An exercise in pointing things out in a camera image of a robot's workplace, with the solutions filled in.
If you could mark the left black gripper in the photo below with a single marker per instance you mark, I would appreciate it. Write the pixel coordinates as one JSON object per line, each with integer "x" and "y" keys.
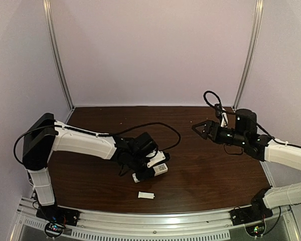
{"x": 145, "y": 174}

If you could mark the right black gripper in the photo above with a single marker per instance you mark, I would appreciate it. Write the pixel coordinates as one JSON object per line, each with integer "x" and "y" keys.
{"x": 211, "y": 130}

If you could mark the white remote control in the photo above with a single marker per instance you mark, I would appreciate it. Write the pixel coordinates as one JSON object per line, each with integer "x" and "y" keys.
{"x": 159, "y": 169}

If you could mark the white battery cover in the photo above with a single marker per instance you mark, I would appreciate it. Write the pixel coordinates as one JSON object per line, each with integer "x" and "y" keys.
{"x": 146, "y": 195}

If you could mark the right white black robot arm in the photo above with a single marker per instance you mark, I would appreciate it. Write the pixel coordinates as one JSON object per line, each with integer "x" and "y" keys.
{"x": 264, "y": 148}

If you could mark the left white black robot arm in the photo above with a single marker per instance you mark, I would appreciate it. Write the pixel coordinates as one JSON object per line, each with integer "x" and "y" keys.
{"x": 48, "y": 135}

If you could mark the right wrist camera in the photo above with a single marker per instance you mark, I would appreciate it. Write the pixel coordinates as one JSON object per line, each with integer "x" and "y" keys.
{"x": 221, "y": 115}

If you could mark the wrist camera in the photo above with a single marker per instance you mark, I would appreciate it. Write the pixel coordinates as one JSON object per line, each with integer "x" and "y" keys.
{"x": 157, "y": 157}
{"x": 221, "y": 115}

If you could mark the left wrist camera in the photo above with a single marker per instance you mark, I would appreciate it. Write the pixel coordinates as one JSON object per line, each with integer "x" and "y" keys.
{"x": 157, "y": 157}

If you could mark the right aluminium frame post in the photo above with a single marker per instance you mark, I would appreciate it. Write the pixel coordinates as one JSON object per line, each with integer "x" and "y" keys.
{"x": 255, "y": 30}

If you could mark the aluminium frame post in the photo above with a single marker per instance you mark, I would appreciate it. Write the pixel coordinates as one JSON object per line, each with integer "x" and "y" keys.
{"x": 56, "y": 54}
{"x": 255, "y": 30}

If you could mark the front aluminium rail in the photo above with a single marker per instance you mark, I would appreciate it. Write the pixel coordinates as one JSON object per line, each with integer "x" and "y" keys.
{"x": 204, "y": 225}

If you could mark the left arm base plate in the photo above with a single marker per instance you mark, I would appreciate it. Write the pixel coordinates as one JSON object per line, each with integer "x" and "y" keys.
{"x": 59, "y": 215}

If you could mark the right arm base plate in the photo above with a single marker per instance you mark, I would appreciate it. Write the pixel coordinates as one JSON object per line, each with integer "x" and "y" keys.
{"x": 244, "y": 215}

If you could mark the left aluminium frame post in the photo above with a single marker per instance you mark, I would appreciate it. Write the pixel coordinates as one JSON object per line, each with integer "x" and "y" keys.
{"x": 56, "y": 54}

